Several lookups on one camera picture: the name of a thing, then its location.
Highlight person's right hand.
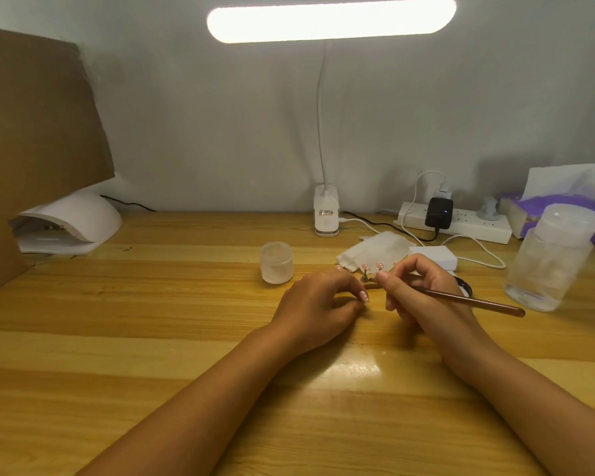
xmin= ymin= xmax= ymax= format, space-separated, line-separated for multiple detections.
xmin=376 ymin=253 xmax=483 ymax=358

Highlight person's left hand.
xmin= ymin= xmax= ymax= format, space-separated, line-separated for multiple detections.
xmin=270 ymin=270 xmax=371 ymax=363

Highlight rose gold nail brush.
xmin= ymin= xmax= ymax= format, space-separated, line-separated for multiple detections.
xmin=416 ymin=287 xmax=527 ymax=319

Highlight person's left forearm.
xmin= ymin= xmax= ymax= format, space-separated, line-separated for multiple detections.
xmin=77 ymin=324 xmax=299 ymax=476

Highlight person's right forearm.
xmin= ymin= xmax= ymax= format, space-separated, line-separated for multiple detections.
xmin=441 ymin=319 xmax=595 ymax=476

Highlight white folded wipes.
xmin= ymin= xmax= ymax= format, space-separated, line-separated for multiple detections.
xmin=336 ymin=231 xmax=411 ymax=272

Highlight small white box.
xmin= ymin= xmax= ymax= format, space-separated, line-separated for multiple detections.
xmin=409 ymin=246 xmax=458 ymax=272

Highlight black power adapter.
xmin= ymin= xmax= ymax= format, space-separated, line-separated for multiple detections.
xmin=424 ymin=197 xmax=454 ymax=230

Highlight small frosted jar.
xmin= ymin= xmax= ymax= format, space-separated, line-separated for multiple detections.
xmin=260 ymin=242 xmax=295 ymax=284

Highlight white power strip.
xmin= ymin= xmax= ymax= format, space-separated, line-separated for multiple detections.
xmin=397 ymin=201 xmax=513 ymax=244

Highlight grey plug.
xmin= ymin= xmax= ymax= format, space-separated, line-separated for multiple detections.
xmin=477 ymin=195 xmax=501 ymax=222

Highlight clear pump bottle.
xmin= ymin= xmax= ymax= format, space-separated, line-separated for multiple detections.
xmin=505 ymin=203 xmax=595 ymax=313

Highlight purple tissue pack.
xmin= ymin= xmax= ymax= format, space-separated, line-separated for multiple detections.
xmin=499 ymin=163 xmax=595 ymax=245

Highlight white clip desk lamp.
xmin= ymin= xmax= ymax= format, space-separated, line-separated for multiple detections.
xmin=207 ymin=0 xmax=457 ymax=238

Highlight white nail curing lamp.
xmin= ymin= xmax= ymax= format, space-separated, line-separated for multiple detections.
xmin=11 ymin=189 xmax=123 ymax=256

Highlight brown cardboard sheet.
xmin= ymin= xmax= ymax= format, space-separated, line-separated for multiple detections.
xmin=0 ymin=25 xmax=116 ymax=299

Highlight black adapter cable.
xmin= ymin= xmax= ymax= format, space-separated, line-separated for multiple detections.
xmin=342 ymin=211 xmax=439 ymax=242

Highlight black ring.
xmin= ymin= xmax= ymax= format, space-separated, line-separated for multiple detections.
xmin=449 ymin=272 xmax=474 ymax=299

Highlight white cable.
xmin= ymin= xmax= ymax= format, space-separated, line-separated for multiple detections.
xmin=342 ymin=171 xmax=506 ymax=269

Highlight thin black cable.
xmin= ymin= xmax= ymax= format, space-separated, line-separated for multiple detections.
xmin=100 ymin=194 xmax=157 ymax=213

